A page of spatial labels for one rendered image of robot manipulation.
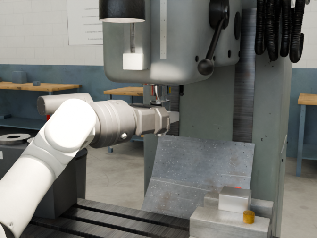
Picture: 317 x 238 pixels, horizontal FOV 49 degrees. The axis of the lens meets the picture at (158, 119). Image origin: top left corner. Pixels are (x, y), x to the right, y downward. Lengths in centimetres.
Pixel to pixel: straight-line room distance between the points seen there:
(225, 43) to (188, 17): 20
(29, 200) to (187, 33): 39
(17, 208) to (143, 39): 35
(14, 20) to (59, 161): 650
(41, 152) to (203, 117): 68
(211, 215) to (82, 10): 550
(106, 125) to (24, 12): 626
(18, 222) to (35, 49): 621
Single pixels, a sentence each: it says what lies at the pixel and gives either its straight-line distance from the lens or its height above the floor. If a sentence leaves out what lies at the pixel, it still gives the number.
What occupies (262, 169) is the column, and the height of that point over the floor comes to 102.
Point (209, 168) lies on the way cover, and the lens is 111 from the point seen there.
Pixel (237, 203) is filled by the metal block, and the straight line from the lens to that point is 75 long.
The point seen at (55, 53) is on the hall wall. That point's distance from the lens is 637.
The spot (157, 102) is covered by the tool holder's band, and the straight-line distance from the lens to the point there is 75.
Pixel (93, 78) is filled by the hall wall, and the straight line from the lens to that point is 591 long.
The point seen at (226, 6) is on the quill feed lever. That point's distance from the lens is 77.
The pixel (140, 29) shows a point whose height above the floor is 141.
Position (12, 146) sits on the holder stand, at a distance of 101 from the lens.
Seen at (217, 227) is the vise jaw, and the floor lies 104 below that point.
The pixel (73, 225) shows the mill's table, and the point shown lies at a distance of 95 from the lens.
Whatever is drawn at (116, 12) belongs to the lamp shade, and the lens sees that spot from 53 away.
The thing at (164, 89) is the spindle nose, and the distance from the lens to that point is 74.
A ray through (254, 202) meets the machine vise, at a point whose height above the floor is 105.
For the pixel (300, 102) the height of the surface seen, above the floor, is 86.
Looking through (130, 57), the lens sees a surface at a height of 136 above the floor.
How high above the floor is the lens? 137
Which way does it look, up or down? 10 degrees down
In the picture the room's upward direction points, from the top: straight up
